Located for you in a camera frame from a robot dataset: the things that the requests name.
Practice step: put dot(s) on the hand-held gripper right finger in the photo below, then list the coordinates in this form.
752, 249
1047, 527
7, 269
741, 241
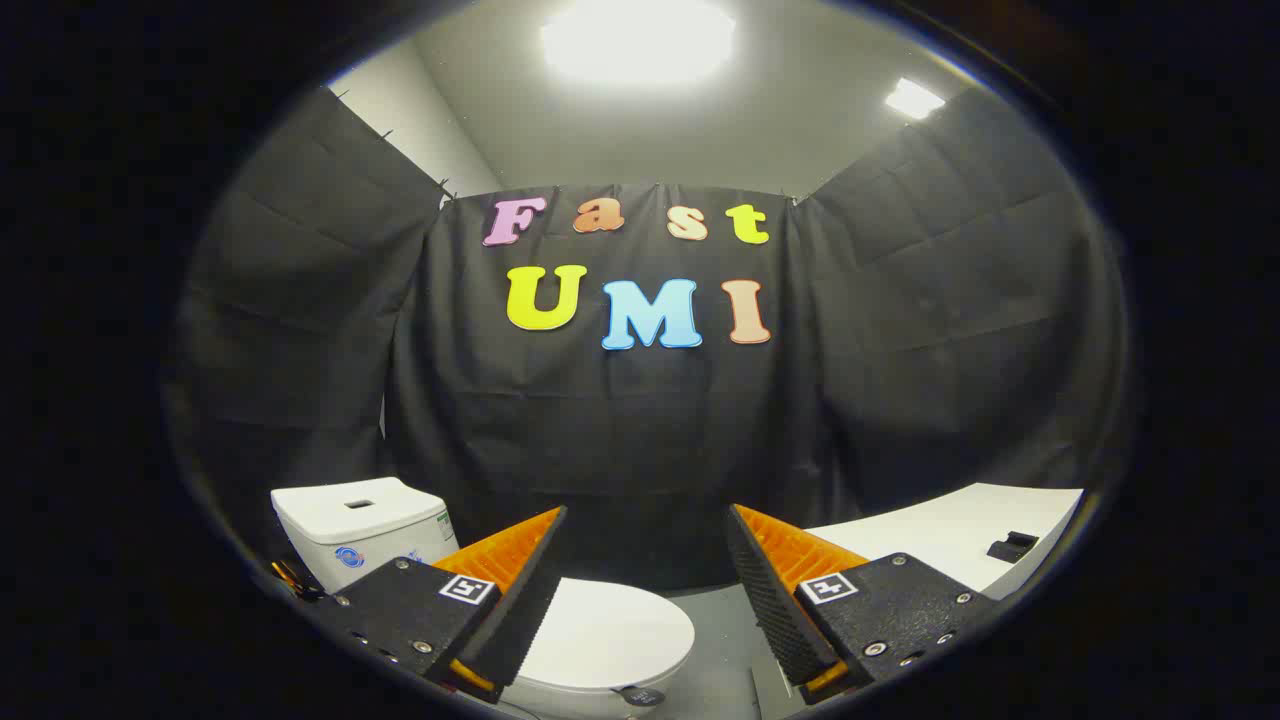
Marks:
765, 600

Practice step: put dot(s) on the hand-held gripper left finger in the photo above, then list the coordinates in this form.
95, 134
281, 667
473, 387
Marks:
530, 600

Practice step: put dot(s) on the white toilet lid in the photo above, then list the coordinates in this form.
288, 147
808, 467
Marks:
610, 630

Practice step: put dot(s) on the white toilet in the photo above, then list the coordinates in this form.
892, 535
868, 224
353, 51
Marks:
350, 530

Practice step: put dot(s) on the black backdrop cloth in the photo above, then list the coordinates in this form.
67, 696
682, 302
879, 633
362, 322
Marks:
620, 440

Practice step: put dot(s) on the white drawer cabinet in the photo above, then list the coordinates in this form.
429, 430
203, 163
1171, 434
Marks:
950, 530

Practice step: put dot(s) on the small black object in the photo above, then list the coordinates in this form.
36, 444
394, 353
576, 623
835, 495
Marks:
1012, 547

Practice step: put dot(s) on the small ceiling light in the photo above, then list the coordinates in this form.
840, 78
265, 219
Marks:
914, 98

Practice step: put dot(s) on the large ceiling light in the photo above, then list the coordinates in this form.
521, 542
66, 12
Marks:
638, 40

